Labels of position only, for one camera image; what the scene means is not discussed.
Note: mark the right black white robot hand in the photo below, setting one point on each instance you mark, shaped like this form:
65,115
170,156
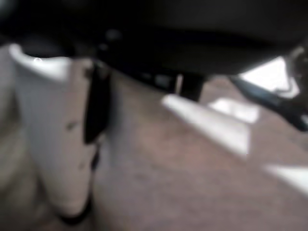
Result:
168,31

